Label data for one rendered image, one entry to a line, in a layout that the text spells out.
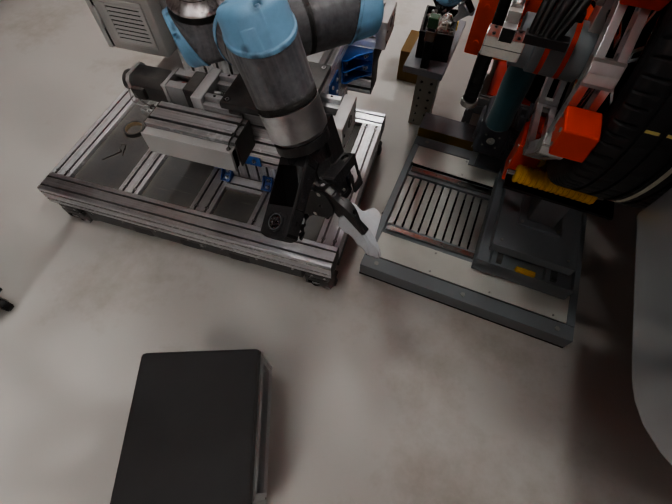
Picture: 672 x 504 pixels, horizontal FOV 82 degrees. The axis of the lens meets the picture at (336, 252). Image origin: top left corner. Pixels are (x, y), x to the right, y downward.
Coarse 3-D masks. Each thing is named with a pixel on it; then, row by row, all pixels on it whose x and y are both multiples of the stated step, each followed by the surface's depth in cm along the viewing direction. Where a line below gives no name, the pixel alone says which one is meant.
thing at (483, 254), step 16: (496, 192) 166; (496, 208) 162; (480, 240) 154; (480, 256) 150; (496, 256) 148; (496, 272) 150; (512, 272) 146; (528, 272) 143; (544, 272) 146; (576, 272) 144; (544, 288) 146; (560, 288) 142
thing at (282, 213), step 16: (288, 160) 49; (304, 160) 48; (288, 176) 49; (304, 176) 48; (272, 192) 49; (288, 192) 48; (304, 192) 48; (272, 208) 49; (288, 208) 48; (304, 208) 49; (272, 224) 48; (288, 224) 47; (288, 240) 48
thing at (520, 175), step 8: (520, 168) 121; (528, 168) 122; (512, 176) 126; (520, 176) 121; (528, 176) 120; (536, 176) 120; (544, 176) 120; (528, 184) 123; (536, 184) 121; (544, 184) 120; (552, 184) 119; (552, 192) 121; (560, 192) 120; (568, 192) 119; (576, 192) 118; (576, 200) 120; (584, 200) 118; (592, 200) 117; (600, 200) 119
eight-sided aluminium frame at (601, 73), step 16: (608, 16) 78; (640, 16) 74; (608, 32) 76; (640, 32) 75; (608, 48) 76; (624, 48) 76; (592, 64) 78; (608, 64) 77; (624, 64) 76; (560, 80) 124; (592, 80) 79; (608, 80) 78; (544, 96) 124; (560, 96) 123; (576, 96) 83; (592, 96) 84; (544, 112) 124; (560, 112) 89; (544, 128) 121; (528, 144) 114; (544, 144) 95; (544, 160) 114
